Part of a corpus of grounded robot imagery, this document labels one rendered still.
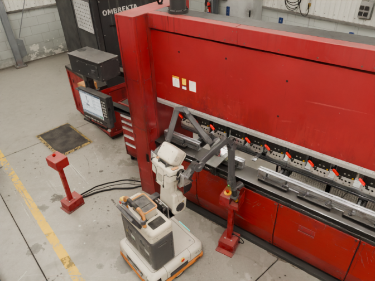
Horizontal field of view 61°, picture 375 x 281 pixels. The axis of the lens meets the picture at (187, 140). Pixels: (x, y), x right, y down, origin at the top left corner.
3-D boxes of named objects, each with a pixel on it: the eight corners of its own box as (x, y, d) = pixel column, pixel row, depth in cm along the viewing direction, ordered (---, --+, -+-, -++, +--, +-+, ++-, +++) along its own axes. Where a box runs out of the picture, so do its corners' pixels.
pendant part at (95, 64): (84, 124, 372) (66, 52, 323) (101, 115, 387) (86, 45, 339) (113, 139, 345) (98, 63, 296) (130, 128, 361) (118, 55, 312)
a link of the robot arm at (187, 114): (179, 110, 314) (181, 109, 304) (184, 106, 315) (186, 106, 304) (206, 144, 320) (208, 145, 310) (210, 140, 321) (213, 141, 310)
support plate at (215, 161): (200, 161, 326) (200, 160, 325) (215, 149, 343) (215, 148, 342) (215, 168, 317) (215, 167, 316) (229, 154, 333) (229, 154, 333)
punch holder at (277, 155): (266, 155, 300) (268, 141, 290) (270, 151, 305) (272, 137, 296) (282, 161, 292) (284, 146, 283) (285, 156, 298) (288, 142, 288)
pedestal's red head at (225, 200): (219, 203, 322) (219, 190, 312) (226, 193, 333) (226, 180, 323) (238, 211, 313) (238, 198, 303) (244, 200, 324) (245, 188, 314)
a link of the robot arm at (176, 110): (173, 103, 313) (175, 103, 303) (187, 107, 315) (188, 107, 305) (160, 148, 312) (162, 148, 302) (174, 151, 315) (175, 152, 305)
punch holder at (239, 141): (229, 141, 320) (230, 127, 311) (234, 137, 326) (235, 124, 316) (243, 146, 313) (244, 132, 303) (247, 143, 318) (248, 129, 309)
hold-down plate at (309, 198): (296, 197, 296) (297, 194, 295) (298, 193, 300) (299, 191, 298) (330, 211, 281) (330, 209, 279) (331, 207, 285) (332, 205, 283)
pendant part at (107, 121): (84, 116, 358) (76, 87, 338) (92, 112, 366) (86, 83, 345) (110, 129, 335) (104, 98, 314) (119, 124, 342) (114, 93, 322)
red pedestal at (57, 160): (59, 208, 415) (41, 157, 367) (76, 196, 431) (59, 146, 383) (69, 214, 405) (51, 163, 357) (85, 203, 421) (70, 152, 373)
